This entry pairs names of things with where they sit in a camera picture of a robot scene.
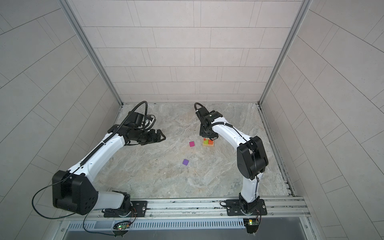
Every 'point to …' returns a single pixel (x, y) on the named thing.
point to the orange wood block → (210, 142)
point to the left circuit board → (121, 227)
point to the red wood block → (204, 139)
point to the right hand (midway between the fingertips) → (205, 135)
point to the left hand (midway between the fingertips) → (163, 136)
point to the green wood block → (206, 142)
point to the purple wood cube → (185, 162)
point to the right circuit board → (251, 221)
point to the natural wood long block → (208, 145)
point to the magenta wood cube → (192, 144)
